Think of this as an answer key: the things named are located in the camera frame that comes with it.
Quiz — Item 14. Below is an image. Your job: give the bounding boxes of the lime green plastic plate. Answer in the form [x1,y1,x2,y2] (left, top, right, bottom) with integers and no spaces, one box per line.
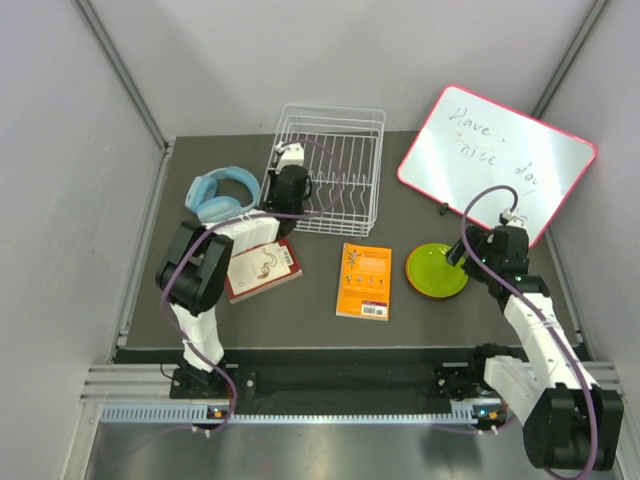
[405,243,469,299]

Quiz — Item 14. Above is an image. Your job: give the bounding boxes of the orange plastic plate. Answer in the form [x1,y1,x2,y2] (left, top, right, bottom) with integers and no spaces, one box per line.
[405,261,468,299]

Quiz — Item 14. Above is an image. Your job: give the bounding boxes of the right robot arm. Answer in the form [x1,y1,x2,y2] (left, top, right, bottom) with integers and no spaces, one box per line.
[446,221,624,476]

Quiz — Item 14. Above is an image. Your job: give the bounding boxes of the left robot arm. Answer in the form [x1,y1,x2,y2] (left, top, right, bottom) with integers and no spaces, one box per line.
[155,164,312,397]

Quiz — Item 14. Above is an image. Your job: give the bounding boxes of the pink framed whiteboard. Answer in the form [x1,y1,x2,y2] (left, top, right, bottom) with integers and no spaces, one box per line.
[396,84,598,249]

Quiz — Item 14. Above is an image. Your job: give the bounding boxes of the red and white book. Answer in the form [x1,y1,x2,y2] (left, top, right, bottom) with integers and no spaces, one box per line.
[225,238,303,304]

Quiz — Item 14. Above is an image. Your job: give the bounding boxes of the light blue headphones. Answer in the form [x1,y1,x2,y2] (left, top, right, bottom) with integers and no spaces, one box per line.
[184,166,261,224]

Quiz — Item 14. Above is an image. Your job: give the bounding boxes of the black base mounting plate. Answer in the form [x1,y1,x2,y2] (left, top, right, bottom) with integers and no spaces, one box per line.
[168,349,501,404]

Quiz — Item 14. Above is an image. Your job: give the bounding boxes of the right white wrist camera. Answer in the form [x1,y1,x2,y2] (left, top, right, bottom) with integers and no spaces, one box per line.
[499,208,526,229]

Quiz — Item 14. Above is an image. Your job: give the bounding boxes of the white wire dish rack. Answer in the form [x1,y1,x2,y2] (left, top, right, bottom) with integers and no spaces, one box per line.
[266,104,386,238]

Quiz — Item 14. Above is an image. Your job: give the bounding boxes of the grey slotted cable duct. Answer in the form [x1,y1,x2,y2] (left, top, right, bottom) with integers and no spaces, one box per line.
[100,403,506,425]

